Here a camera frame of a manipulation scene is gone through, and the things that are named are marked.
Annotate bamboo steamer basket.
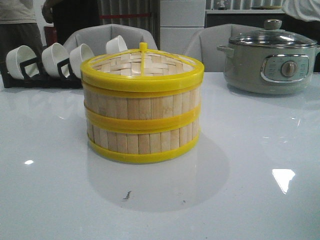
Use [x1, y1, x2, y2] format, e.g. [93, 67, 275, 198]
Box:
[83, 83, 201, 134]
[87, 119, 200, 164]

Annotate woven bamboo steamer lid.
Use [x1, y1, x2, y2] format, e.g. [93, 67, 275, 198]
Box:
[80, 42, 205, 93]

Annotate right grey chair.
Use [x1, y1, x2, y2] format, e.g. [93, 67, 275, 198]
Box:
[183, 23, 259, 72]

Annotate white bowl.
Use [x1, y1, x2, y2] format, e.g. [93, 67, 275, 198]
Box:
[41, 42, 69, 78]
[5, 45, 37, 80]
[69, 43, 95, 79]
[105, 35, 128, 54]

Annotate white cabinet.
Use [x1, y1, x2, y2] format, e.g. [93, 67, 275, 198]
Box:
[159, 0, 206, 54]

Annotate grey-green electric cooking pot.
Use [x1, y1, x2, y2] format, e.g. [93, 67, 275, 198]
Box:
[217, 43, 320, 95]

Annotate black dish rack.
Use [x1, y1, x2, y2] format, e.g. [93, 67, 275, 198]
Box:
[0, 57, 83, 89]

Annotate glass pot lid with knob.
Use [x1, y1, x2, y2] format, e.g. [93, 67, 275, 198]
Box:
[229, 19, 317, 49]

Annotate red fire extinguisher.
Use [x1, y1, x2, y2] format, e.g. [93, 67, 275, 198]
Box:
[43, 26, 57, 47]

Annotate grey shelf counter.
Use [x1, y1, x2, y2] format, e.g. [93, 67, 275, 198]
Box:
[204, 9, 285, 28]

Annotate person in black clothes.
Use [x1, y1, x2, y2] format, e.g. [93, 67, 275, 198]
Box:
[42, 0, 100, 45]

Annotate person in beige shirt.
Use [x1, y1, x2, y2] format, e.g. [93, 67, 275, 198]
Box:
[0, 0, 43, 62]

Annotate person in white shirt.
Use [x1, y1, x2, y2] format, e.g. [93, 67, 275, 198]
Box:
[282, 0, 320, 22]

